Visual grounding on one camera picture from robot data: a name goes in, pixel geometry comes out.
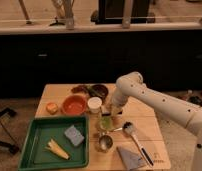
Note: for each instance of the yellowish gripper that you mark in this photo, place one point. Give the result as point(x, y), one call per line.
point(114, 110)

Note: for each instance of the black and white eraser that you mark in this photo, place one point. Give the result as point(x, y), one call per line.
point(105, 110)

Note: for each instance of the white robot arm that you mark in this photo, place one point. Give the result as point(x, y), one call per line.
point(184, 113)

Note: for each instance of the dark brown bowl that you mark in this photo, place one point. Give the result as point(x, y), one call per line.
point(99, 90)

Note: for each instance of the red bowl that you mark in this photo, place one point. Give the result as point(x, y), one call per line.
point(74, 105)

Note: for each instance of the green plastic cup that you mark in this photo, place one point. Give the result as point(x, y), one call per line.
point(105, 123)

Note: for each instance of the white cup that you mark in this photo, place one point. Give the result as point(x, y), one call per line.
point(94, 104)

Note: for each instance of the metal measuring cup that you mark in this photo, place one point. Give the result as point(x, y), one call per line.
point(103, 142)

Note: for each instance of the blue sponge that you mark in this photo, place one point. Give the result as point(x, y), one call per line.
point(74, 135)

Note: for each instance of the grey blue cloth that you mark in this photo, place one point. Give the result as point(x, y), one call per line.
point(130, 159)

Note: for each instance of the orange round fruit toy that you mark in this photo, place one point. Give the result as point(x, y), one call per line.
point(52, 108)

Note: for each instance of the yellow banana peel toy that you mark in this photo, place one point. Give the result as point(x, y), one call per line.
point(56, 149)

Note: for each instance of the green plastic tray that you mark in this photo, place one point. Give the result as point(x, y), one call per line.
point(35, 156)

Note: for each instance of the black stand on floor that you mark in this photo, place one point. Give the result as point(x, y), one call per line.
point(12, 148)

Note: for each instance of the dish brush with handle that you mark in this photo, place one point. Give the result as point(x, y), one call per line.
point(130, 129)

